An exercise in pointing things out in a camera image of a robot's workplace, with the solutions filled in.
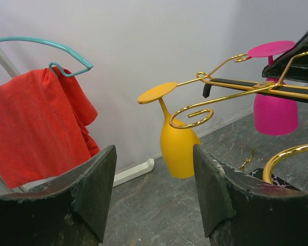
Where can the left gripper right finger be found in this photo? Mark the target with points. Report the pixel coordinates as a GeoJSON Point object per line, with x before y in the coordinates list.
{"type": "Point", "coordinates": [238, 209]}

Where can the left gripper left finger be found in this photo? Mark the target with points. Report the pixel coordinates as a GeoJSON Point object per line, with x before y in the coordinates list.
{"type": "Point", "coordinates": [71, 209]}

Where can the gold wine glass rack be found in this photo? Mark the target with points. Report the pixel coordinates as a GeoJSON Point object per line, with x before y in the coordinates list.
{"type": "Point", "coordinates": [288, 168]}

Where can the magenta goblet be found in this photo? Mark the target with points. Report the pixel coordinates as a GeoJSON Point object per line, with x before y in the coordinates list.
{"type": "Point", "coordinates": [272, 115]}

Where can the orange goblet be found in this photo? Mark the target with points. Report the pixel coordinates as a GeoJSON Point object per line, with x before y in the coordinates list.
{"type": "Point", "coordinates": [176, 144]}

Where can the white clothes stand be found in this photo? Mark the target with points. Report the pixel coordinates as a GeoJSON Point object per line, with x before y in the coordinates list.
{"type": "Point", "coordinates": [134, 172]}

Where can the red cloth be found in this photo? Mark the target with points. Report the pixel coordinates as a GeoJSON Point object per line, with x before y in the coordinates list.
{"type": "Point", "coordinates": [44, 116]}

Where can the teal clothes hanger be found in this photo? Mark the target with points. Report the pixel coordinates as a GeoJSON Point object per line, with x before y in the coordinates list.
{"type": "Point", "coordinates": [11, 69]}

